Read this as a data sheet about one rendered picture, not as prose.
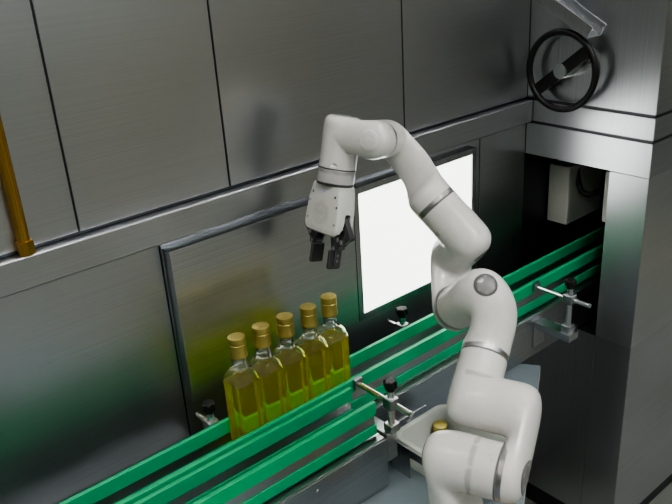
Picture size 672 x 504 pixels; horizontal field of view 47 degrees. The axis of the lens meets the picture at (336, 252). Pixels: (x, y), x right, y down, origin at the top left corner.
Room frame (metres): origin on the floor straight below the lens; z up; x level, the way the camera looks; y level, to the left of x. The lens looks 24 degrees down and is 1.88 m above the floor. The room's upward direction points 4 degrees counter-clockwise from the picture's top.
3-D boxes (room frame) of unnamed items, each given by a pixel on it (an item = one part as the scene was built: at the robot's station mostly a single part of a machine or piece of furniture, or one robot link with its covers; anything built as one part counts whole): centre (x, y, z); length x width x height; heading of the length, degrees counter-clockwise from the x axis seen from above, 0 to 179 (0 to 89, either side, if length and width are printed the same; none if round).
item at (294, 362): (1.35, 0.11, 0.99); 0.06 x 0.06 x 0.21; 38
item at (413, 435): (1.34, -0.23, 0.80); 0.22 x 0.17 x 0.09; 39
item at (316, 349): (1.39, 0.07, 0.99); 0.06 x 0.06 x 0.21; 38
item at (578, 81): (1.98, -0.62, 1.49); 0.21 x 0.05 x 0.21; 39
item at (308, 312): (1.39, 0.06, 1.14); 0.04 x 0.04 x 0.04
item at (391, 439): (1.36, -0.07, 0.85); 0.09 x 0.04 x 0.07; 39
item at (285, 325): (1.35, 0.11, 1.14); 0.04 x 0.04 x 0.04
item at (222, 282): (1.64, -0.02, 1.15); 0.90 x 0.03 x 0.34; 129
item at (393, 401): (1.35, -0.08, 0.95); 0.17 x 0.03 x 0.12; 39
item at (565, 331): (1.75, -0.57, 0.90); 0.17 x 0.05 x 0.23; 39
